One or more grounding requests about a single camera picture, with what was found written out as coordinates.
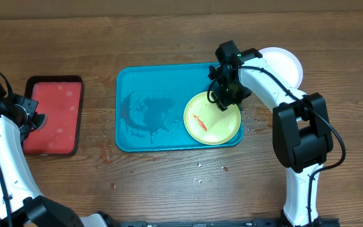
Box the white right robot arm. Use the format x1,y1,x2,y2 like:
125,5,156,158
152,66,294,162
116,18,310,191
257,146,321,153
207,41,339,226

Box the red water tray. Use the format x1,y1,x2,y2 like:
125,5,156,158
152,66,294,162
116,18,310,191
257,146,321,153
23,75,84,156

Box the blue plastic tray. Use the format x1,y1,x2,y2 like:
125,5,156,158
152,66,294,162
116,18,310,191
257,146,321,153
115,62,245,153

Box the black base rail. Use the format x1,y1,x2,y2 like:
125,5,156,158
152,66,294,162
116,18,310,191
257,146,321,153
105,216,340,227

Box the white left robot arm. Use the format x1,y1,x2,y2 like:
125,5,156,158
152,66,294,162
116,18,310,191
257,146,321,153
0,83,117,226

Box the yellow-green plate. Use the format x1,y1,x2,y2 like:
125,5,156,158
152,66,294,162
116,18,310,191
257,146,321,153
183,91,241,146

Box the green and orange sponge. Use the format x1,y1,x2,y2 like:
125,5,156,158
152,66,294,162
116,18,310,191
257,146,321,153
33,113,47,131

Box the white plate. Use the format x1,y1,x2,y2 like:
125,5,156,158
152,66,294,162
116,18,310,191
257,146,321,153
260,47,303,88

